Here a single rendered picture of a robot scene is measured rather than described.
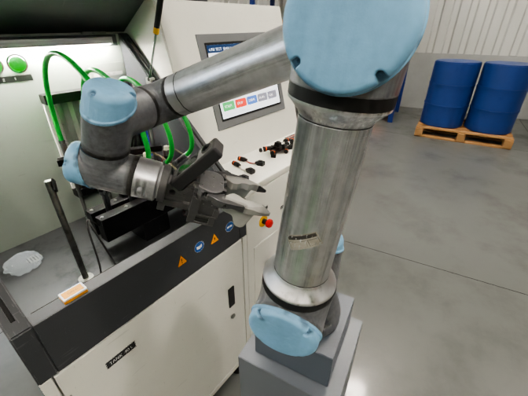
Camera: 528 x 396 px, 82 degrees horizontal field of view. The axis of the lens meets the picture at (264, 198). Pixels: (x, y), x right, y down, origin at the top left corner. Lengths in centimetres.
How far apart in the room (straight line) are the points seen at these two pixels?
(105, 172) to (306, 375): 59
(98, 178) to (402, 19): 49
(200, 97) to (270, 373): 60
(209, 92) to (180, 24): 72
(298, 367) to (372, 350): 112
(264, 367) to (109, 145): 57
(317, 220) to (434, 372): 159
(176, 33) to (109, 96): 73
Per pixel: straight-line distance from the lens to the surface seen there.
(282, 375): 79
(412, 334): 201
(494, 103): 522
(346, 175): 36
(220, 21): 137
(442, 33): 693
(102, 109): 51
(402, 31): 29
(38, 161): 126
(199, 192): 56
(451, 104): 521
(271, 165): 125
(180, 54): 120
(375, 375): 180
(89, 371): 98
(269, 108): 150
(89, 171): 58
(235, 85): 51
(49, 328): 83
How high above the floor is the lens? 148
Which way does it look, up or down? 30 degrees down
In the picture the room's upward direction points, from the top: straight up
